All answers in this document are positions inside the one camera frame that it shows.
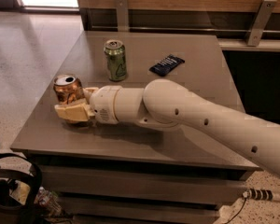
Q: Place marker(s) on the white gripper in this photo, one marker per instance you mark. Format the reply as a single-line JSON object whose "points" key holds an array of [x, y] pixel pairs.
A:
{"points": [[103, 104]]}

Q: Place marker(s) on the black headphones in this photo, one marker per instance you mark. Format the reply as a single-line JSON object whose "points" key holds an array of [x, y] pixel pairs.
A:
{"points": [[12, 211]]}

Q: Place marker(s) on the right metal wall bracket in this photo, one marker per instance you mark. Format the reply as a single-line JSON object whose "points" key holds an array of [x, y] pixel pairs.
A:
{"points": [[259, 23]]}

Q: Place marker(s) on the crumpled plastic bottle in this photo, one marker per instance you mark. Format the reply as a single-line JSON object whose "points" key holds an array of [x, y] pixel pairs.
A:
{"points": [[48, 200]]}

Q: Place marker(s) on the metal wall bracket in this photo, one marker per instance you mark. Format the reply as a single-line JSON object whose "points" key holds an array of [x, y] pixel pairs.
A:
{"points": [[259, 23], [122, 13]]}

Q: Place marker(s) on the grey table with drawers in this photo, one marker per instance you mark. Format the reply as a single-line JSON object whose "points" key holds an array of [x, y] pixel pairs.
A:
{"points": [[124, 174]]}

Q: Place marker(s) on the left metal wall bracket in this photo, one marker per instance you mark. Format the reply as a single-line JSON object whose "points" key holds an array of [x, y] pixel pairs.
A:
{"points": [[122, 13]]}

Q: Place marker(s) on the black white striped cable plug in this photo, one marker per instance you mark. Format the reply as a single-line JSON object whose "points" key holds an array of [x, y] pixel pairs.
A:
{"points": [[262, 195]]}

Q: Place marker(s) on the green soda can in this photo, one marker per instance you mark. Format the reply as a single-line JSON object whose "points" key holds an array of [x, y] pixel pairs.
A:
{"points": [[115, 60]]}

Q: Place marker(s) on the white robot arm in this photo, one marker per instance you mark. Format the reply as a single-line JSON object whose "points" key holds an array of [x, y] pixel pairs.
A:
{"points": [[164, 104]]}

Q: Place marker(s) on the orange soda can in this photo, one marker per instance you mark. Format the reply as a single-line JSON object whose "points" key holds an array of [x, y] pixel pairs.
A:
{"points": [[68, 89]]}

